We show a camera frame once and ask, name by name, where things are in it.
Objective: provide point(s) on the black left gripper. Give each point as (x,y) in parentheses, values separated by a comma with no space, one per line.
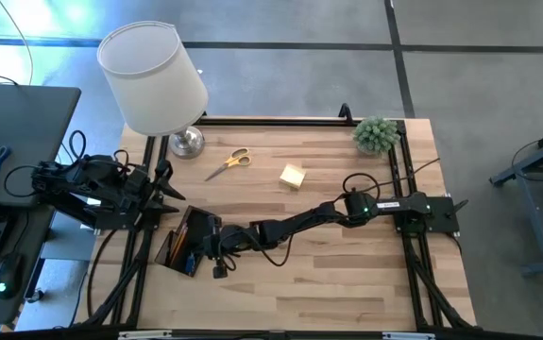
(143,189)

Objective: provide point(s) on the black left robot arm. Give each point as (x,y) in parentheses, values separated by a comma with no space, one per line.
(91,184)

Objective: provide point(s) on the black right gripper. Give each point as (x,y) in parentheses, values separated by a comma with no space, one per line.
(226,241)

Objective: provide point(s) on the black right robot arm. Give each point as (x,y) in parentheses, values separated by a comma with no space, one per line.
(309,219)

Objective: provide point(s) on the long yellow pencil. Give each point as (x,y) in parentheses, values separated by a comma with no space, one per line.
(181,243)

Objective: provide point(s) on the small blue flash drive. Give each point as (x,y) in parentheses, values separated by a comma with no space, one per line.
(190,265)

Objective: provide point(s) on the short yellow pencil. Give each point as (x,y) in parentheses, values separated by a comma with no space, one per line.
(175,245)

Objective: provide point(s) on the black mesh desk organizer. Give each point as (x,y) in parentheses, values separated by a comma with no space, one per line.
(195,222)

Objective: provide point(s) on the white label strip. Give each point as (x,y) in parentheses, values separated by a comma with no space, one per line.
(408,335)
(146,334)

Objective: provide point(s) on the green potted plant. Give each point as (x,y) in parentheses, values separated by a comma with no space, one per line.
(376,136)

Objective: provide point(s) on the black aluminium table frame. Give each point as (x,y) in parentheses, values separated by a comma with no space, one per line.
(276,121)

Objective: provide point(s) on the black desk top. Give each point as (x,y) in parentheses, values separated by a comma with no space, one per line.
(30,127)

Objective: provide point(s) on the white shade silver table lamp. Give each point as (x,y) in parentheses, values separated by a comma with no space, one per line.
(153,80)

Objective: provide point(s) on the yellow sticky note pad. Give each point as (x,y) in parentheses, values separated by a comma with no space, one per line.
(293,176)

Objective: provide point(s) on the blue grey metal cart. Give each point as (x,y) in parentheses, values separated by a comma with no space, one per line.
(533,212)

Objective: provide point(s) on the black computer mouse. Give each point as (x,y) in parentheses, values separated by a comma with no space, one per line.
(9,274)

